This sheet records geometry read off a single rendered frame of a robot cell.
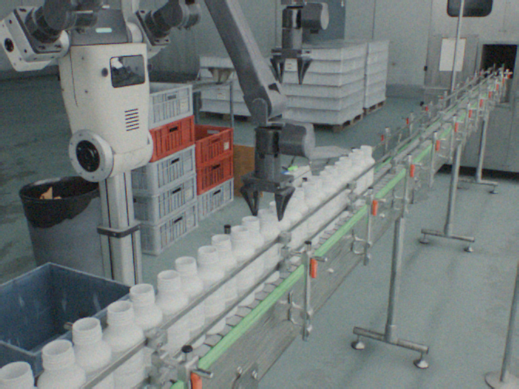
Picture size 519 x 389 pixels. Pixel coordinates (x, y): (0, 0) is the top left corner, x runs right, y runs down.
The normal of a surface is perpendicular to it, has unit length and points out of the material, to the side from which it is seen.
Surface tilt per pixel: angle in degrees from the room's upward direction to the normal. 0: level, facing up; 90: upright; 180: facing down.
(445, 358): 0
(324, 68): 89
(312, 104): 90
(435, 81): 90
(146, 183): 90
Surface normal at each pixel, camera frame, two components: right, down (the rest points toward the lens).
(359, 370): 0.00, -0.95
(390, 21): -0.47, 0.28
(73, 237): 0.51, 0.32
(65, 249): 0.27, 0.36
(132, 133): 0.88, 0.15
